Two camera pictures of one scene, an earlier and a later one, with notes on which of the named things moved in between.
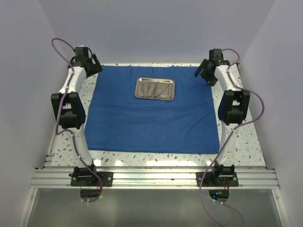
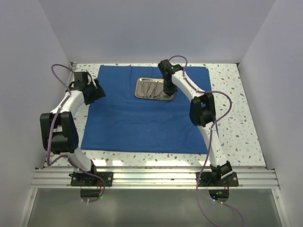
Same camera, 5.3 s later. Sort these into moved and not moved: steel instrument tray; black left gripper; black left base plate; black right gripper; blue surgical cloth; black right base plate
Moved: black right gripper; black left gripper
Not moved: black left base plate; black right base plate; blue surgical cloth; steel instrument tray
